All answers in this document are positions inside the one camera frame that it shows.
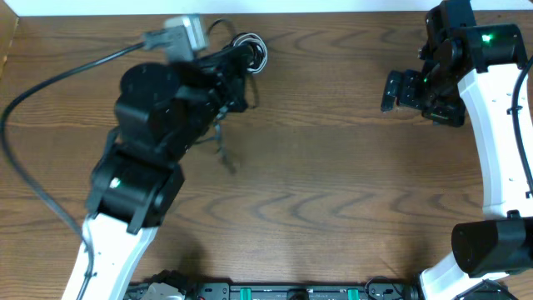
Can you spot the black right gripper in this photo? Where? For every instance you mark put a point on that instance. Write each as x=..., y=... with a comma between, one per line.
x=451, y=114

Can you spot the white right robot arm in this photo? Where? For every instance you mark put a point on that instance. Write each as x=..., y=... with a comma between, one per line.
x=476, y=74

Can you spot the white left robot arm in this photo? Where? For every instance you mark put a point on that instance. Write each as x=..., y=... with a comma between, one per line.
x=162, y=110

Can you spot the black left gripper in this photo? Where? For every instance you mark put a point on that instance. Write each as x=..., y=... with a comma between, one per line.
x=232, y=83

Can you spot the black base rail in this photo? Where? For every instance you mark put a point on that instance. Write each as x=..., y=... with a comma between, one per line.
x=174, y=285

